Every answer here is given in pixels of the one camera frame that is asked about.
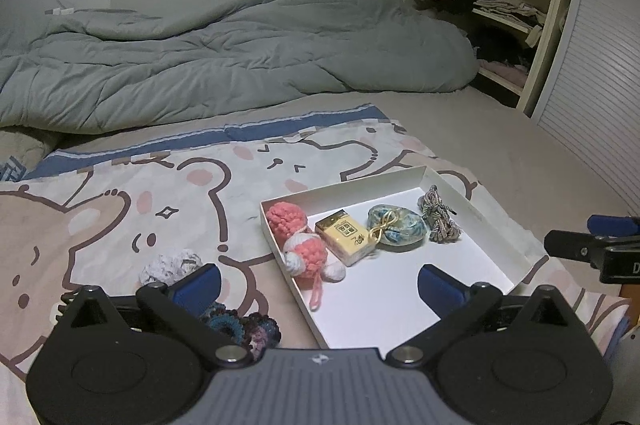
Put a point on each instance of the bed with beige sheet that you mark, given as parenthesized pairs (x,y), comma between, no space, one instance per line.
(500,140)

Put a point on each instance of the folded beige clothes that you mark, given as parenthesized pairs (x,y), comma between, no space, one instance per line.
(505,7)

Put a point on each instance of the grey duvet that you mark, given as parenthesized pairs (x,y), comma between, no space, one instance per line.
(200,55)

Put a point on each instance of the pink crochet doll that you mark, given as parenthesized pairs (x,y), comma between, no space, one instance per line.
(310,250)

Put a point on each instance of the dark multicolour crochet scrunchie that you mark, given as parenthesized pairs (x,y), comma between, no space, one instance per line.
(250,330)

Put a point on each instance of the white power strip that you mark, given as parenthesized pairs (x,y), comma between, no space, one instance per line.
(60,10)

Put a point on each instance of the bear printed blanket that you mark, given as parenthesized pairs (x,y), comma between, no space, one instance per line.
(150,185)

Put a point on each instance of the white louvred closet door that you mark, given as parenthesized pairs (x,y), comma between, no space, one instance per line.
(590,80)

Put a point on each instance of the cream closet shelf unit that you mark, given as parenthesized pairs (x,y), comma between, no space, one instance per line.
(550,20)

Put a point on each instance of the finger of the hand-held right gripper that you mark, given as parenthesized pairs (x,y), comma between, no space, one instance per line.
(612,225)
(575,244)

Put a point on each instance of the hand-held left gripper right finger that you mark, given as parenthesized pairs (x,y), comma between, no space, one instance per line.
(440,287)

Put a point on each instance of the folded pink clothing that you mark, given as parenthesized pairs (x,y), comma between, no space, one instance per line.
(505,72)

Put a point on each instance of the beige fluffy pillow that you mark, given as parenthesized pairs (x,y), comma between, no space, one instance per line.
(20,150)

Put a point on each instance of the white cardboard box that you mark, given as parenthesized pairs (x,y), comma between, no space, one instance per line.
(380,285)

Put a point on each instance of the white grey crochet scrunchie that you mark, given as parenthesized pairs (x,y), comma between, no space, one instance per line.
(165,267)

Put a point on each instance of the dark clothing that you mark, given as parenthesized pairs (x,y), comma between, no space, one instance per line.
(500,45)

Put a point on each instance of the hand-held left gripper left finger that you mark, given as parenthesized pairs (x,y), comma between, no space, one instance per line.
(200,286)

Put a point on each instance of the blue floral sachet gold bow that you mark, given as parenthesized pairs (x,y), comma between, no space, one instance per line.
(400,227)

